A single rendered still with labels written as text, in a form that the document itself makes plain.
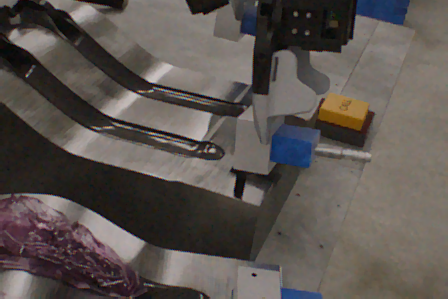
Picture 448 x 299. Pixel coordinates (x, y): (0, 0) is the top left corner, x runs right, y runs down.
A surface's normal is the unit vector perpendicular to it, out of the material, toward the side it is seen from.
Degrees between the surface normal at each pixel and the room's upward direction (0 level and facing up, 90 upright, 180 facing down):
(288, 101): 72
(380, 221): 0
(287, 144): 82
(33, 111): 28
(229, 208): 90
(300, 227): 0
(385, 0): 91
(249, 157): 82
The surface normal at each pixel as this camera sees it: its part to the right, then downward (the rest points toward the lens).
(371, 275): 0.15, -0.87
